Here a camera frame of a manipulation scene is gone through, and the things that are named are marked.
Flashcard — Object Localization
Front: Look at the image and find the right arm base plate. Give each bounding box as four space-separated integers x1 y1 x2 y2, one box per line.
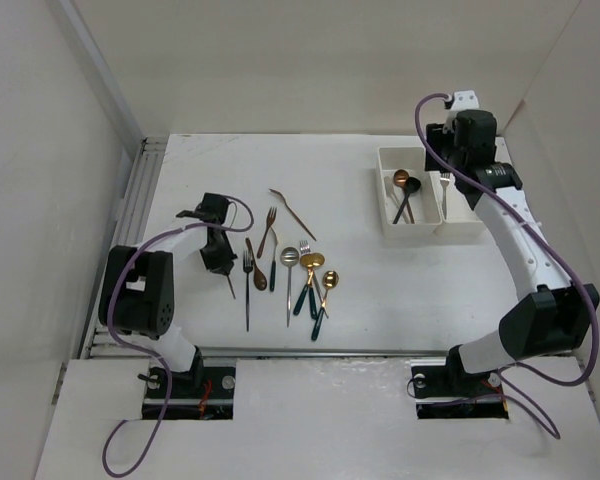
410 362 509 420

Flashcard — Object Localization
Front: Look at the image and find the gold spoon green handle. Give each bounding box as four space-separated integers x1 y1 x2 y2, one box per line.
293 253 325 315
311 270 339 342

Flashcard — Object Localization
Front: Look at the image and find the brown wooden fork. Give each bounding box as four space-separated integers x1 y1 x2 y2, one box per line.
257 207 277 259

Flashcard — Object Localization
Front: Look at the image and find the silver ridged spoon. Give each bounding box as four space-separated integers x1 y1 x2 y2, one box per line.
280 246 300 327

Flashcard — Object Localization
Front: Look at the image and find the white left container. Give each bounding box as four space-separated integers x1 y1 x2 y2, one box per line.
375 147 442 243

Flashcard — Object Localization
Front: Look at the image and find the small copper ridged spoon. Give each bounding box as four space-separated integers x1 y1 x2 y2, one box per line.
225 274 236 300

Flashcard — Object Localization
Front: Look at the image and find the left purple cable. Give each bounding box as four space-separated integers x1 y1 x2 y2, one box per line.
102 197 255 476

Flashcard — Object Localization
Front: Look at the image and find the copper round spoon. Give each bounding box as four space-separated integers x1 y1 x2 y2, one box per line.
393 169 411 224

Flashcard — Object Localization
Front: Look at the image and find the white container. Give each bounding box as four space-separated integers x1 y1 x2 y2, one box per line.
375 147 442 243
429 170 485 239

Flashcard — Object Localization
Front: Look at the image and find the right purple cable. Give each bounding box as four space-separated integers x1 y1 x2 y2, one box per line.
413 92 600 440

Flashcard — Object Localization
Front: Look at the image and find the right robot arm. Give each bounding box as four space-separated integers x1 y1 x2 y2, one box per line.
418 108 600 394

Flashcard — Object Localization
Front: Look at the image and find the aluminium frame rail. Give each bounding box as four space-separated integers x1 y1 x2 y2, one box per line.
75 136 168 359

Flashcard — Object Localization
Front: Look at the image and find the brown wooden spoon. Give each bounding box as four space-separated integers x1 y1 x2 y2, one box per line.
245 237 267 291

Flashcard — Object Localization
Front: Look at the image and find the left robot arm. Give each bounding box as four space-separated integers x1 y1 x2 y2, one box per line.
98 193 237 397

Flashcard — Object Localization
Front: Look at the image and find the thin copper bent fork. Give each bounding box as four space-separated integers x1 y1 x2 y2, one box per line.
268 188 317 241

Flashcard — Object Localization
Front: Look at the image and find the black round spoon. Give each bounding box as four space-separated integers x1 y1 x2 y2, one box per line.
393 176 421 225

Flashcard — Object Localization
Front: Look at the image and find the white right container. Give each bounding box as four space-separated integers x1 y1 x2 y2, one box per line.
429 170 485 239

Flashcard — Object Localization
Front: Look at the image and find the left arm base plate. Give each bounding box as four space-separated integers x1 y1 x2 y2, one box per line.
138 366 236 421

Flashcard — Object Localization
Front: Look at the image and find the black fork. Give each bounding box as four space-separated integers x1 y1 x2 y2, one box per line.
242 249 253 332

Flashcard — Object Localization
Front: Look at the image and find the silver fork green handle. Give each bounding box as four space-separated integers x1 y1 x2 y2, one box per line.
299 240 318 320

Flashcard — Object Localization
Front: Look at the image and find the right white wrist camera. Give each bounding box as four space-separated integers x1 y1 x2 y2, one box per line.
443 90 480 112

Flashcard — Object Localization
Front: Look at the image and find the purple cable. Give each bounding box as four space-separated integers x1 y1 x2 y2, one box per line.
413 92 600 440
102 197 255 476

